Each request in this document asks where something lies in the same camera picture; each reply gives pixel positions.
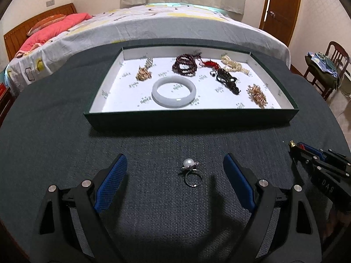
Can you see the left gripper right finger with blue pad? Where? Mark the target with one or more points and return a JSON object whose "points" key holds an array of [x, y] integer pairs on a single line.
{"points": [[258, 197]]}

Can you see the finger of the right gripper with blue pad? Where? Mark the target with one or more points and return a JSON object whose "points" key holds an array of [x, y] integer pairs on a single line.
{"points": [[335, 164], [312, 150]]}

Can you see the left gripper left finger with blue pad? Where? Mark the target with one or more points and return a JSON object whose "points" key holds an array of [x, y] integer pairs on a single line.
{"points": [[95, 198]]}

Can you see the black cord pendant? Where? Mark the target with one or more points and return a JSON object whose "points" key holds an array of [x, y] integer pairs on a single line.
{"points": [[227, 79]]}

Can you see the silver rhinestone brooch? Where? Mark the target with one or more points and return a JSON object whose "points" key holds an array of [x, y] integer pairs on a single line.
{"points": [[149, 63]]}

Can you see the small gold red tassel charm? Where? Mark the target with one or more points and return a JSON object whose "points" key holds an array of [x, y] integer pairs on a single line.
{"points": [[296, 145]]}

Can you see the pile of clothes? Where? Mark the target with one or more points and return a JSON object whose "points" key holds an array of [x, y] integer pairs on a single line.
{"points": [[323, 68]]}

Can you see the white jade bangle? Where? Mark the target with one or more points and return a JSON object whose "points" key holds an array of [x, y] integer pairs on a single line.
{"points": [[173, 92]]}

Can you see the wooden chair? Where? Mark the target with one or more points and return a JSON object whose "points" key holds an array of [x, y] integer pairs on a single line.
{"points": [[340, 58]]}

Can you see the wooden nightstand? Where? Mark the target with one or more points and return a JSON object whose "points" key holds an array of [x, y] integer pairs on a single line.
{"points": [[6, 102]]}

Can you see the brown wooden door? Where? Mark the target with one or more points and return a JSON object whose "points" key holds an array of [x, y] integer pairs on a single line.
{"points": [[279, 18]]}

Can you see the pink pillow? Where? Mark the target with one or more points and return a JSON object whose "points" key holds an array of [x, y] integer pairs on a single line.
{"points": [[54, 29]]}

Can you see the bed with patterned sheet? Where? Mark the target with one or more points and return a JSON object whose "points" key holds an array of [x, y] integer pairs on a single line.
{"points": [[140, 22]]}

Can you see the wooden headboard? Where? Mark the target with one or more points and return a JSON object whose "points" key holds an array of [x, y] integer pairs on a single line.
{"points": [[15, 38]]}

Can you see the orange patterned pillow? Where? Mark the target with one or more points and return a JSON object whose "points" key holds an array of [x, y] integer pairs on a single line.
{"points": [[45, 22]]}

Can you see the wall outlet above headboard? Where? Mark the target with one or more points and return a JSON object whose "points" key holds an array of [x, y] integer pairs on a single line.
{"points": [[50, 3]]}

